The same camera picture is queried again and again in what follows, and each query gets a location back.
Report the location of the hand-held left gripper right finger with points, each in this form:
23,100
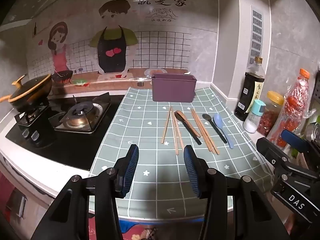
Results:
191,173

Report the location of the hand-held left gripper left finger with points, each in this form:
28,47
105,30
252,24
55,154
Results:
130,170

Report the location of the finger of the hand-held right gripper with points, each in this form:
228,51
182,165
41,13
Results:
295,140
272,152

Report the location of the purple plastic container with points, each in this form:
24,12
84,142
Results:
173,88

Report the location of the plastic bottle orange cap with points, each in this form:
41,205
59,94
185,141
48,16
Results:
292,110

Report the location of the chili jar yellow lid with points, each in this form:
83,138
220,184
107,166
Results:
270,115

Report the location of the long black spoon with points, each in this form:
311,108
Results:
193,136

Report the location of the salt shaker blue cap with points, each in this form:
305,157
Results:
253,120

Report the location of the green checkered table mat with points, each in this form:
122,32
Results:
140,130

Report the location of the small black spoon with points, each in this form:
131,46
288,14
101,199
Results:
207,117

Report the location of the brown wooden spoon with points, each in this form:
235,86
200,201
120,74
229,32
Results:
181,114

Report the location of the blue plastic spoon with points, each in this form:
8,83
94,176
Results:
218,120

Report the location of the black gas stove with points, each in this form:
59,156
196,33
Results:
75,145

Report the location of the red floral cloth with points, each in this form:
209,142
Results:
140,232

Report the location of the dark soy sauce bottle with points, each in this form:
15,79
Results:
248,90

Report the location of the black stove pan support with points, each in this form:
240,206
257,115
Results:
30,120
100,110

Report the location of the brass stove burner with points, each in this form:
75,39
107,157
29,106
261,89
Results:
78,117

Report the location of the black stove knob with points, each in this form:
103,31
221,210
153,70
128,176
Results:
26,134
35,135

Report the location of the white wall vent grille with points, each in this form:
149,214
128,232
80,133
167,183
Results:
257,37

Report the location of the cartoon couple wall poster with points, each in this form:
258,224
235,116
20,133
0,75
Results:
162,55

